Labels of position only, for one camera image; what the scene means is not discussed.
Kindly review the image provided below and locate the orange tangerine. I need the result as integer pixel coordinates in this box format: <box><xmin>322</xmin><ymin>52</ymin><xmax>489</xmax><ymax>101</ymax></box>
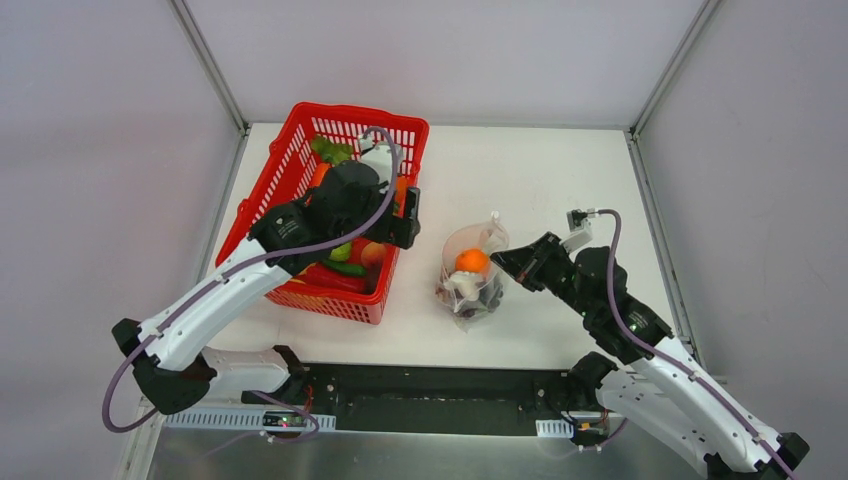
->
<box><xmin>454</xmin><ymin>248</ymin><xmax>491</xmax><ymax>278</ymax></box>
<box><xmin>393</xmin><ymin>175</ymin><xmax>408</xmax><ymax>217</ymax></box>

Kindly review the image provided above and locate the black grape bunch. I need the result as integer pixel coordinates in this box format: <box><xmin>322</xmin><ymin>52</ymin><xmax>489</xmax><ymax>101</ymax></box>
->
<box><xmin>478</xmin><ymin>274</ymin><xmax>504</xmax><ymax>313</ymax></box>

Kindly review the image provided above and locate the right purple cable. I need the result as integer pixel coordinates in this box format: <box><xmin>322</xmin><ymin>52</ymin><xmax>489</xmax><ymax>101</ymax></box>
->
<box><xmin>596</xmin><ymin>209</ymin><xmax>803</xmax><ymax>480</ymax></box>

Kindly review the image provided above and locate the orange carrot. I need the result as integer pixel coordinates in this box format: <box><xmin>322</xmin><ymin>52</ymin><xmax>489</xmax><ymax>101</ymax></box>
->
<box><xmin>309</xmin><ymin>162</ymin><xmax>332</xmax><ymax>189</ymax></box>

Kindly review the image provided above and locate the green cabbage ball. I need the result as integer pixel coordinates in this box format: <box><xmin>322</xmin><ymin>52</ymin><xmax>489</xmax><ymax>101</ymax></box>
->
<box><xmin>329</xmin><ymin>242</ymin><xmax>353</xmax><ymax>263</ymax></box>

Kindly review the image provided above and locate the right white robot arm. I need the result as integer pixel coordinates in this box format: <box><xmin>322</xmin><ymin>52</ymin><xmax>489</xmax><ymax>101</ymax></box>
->
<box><xmin>490</xmin><ymin>233</ymin><xmax>809</xmax><ymax>479</ymax></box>

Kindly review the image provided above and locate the white garlic bulb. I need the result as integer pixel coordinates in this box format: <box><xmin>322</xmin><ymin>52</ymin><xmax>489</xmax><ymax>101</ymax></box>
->
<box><xmin>442</xmin><ymin>272</ymin><xmax>484</xmax><ymax>310</ymax></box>

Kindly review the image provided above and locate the clear zip top bag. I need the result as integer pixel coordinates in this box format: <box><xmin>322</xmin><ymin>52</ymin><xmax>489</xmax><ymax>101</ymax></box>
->
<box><xmin>434</xmin><ymin>211</ymin><xmax>509</xmax><ymax>332</ymax></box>

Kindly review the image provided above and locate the red plastic basket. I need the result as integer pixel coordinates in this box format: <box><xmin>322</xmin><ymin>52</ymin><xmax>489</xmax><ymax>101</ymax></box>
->
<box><xmin>215</xmin><ymin>102</ymin><xmax>429</xmax><ymax>325</ymax></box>

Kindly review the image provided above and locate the peach fruit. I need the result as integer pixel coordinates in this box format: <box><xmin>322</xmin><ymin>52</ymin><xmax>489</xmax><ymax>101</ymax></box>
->
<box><xmin>360</xmin><ymin>242</ymin><xmax>387</xmax><ymax>269</ymax></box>

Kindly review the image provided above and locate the green chili pepper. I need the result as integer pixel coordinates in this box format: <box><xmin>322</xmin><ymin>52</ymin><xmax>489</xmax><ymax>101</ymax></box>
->
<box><xmin>321</xmin><ymin>259</ymin><xmax>368</xmax><ymax>278</ymax></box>

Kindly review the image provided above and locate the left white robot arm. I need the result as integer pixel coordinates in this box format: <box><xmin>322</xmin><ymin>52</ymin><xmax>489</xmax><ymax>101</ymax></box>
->
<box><xmin>112</xmin><ymin>160</ymin><xmax>419</xmax><ymax>415</ymax></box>

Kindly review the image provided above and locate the red chili pepper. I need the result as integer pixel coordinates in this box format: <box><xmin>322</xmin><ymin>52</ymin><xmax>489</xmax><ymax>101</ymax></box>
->
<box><xmin>296</xmin><ymin>264</ymin><xmax>367</xmax><ymax>294</ymax></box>

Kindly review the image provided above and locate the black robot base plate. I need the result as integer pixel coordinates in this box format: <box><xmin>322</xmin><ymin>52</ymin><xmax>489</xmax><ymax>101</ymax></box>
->
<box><xmin>241</xmin><ymin>363</ymin><xmax>618</xmax><ymax>444</ymax></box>

